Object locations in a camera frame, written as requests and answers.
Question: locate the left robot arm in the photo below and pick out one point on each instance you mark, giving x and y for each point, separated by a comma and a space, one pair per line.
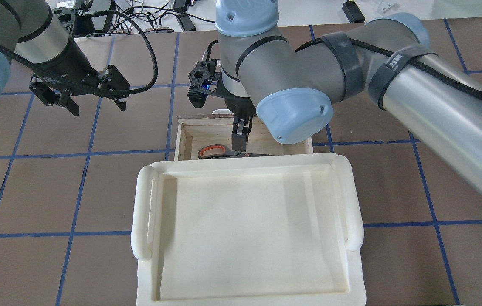
44, 36

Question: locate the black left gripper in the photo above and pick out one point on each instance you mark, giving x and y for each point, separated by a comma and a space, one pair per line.
67, 63

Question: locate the wooden drawer white handle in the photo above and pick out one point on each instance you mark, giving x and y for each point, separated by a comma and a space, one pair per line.
197, 132

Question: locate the orange grey scissors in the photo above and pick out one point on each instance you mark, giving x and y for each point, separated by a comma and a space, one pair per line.
217, 151

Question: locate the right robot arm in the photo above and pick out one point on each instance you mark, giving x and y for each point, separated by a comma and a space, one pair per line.
389, 58

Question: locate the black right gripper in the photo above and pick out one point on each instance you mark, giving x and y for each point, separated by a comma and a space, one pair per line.
239, 107

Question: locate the white plastic tray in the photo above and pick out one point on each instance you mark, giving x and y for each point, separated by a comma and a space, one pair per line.
261, 231

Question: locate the black power brick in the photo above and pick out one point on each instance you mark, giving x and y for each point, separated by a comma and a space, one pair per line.
352, 12

